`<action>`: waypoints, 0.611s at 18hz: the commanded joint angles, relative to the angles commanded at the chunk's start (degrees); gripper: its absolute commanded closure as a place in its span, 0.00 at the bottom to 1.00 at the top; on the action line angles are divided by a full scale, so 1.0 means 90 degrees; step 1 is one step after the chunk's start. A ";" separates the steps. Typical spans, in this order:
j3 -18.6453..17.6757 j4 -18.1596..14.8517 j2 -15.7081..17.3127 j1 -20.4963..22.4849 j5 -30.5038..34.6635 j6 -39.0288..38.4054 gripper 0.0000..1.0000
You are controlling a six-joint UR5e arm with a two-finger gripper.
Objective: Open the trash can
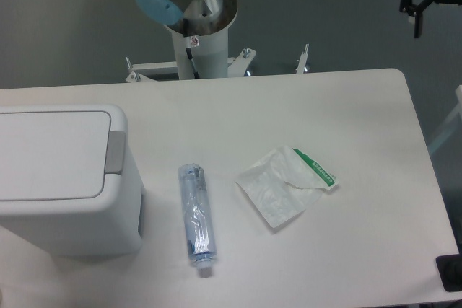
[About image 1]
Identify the white plastic trash can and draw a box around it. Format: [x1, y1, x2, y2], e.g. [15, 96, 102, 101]
[1, 104, 143, 257]

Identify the torn white green-edged wrapper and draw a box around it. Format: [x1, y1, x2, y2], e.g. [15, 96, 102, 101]
[235, 146, 338, 229]

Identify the white frame at right edge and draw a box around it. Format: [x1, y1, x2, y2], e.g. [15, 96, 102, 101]
[427, 85, 461, 155]

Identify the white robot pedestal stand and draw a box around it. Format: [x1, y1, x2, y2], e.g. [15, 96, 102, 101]
[124, 22, 311, 84]

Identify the crushed clear plastic bottle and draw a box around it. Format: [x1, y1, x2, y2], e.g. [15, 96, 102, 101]
[178, 164, 217, 278]

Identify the black clamp at table edge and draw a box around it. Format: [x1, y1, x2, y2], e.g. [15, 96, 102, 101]
[435, 254, 461, 292]

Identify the white trash can lid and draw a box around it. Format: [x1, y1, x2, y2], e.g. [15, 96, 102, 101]
[1, 108, 127, 201]

